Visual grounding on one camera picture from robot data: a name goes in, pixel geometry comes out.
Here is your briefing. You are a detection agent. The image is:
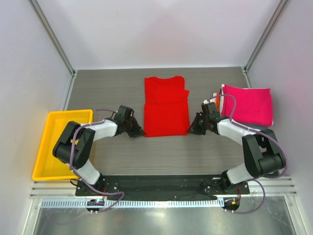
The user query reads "red t shirt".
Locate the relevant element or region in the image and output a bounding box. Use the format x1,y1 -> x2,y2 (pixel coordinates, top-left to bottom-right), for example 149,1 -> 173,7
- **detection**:
144,76 -> 190,138

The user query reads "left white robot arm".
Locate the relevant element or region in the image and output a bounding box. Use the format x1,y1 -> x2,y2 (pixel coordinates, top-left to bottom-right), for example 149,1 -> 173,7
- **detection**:
52,105 -> 146,196

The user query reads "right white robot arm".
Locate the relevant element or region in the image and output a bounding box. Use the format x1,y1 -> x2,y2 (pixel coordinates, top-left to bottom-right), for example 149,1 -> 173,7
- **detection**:
187,102 -> 286,194

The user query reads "folded white t shirt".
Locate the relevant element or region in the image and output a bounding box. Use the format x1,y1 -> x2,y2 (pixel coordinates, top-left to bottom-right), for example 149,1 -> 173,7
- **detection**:
215,84 -> 224,113

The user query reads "folded orange t shirt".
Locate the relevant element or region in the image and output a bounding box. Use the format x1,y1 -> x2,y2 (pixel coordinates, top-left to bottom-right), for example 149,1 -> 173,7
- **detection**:
210,92 -> 220,105

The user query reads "folded pink t shirt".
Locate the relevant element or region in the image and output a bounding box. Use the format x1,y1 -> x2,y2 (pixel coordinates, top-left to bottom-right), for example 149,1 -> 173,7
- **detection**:
222,85 -> 273,127

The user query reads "folded grey-blue t shirt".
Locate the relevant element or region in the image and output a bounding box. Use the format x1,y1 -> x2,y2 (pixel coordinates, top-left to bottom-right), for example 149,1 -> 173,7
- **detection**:
250,125 -> 268,132

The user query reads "yellow plastic bin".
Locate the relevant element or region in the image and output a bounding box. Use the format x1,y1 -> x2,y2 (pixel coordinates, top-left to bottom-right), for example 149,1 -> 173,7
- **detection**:
32,109 -> 93,181

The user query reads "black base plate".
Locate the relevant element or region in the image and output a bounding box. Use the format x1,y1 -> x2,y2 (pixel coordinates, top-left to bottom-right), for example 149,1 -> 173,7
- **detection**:
75,174 -> 250,198

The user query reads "slotted white cable duct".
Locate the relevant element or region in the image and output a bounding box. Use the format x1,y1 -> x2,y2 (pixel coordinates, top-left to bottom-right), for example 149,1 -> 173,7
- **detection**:
41,198 -> 224,209

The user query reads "right aluminium frame post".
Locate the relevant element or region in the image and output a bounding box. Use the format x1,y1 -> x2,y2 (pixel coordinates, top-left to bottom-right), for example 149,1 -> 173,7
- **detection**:
243,0 -> 289,74

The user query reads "aluminium frame post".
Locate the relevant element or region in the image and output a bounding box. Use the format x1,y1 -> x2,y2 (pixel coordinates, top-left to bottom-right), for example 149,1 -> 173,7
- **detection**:
28,0 -> 76,76
243,0 -> 289,74

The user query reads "left aluminium frame post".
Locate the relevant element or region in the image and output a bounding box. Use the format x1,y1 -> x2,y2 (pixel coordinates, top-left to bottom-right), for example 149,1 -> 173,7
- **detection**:
28,0 -> 76,76

